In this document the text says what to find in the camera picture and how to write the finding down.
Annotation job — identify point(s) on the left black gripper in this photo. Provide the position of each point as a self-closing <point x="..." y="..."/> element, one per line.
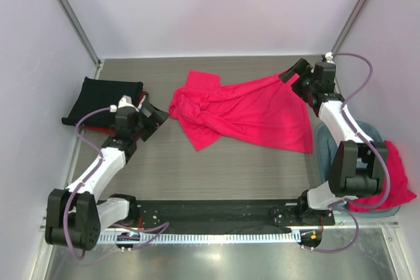
<point x="157" y="116"/>

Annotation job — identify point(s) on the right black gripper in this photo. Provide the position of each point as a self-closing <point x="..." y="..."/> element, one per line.
<point x="298" y="68"/>

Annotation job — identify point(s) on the pink t shirt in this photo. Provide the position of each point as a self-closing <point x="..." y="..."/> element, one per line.
<point x="399" y="193"/>
<point x="263" y="112"/>

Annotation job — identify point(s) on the black t shirt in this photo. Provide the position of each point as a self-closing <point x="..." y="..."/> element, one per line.
<point x="97" y="94"/>

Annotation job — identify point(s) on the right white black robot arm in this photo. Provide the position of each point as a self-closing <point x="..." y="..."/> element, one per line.
<point x="358" y="174"/>

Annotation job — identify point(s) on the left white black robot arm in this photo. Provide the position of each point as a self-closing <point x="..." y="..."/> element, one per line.
<point x="75" y="217"/>

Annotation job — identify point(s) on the blue plastic basket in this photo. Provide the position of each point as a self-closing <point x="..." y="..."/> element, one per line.
<point x="375" y="213"/>

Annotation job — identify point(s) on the grey blue t shirt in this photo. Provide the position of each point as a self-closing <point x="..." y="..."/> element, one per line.
<point x="326" y="147"/>

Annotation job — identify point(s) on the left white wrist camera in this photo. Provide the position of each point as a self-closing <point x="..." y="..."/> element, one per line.
<point x="124" y="107"/>

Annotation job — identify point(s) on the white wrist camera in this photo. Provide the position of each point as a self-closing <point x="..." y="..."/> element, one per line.
<point x="124" y="107"/>
<point x="328" y="57"/>

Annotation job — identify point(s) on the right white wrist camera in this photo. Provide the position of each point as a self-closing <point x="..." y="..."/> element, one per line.
<point x="328" y="57"/>

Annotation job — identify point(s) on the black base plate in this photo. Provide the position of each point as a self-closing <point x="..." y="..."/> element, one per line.
<point x="228" y="217"/>

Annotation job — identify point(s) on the slotted white cable duct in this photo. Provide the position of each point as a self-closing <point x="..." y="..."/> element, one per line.
<point x="120" y="238"/>

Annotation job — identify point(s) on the left aluminium frame post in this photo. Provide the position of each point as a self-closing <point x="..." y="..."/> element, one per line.
<point x="80" y="32"/>

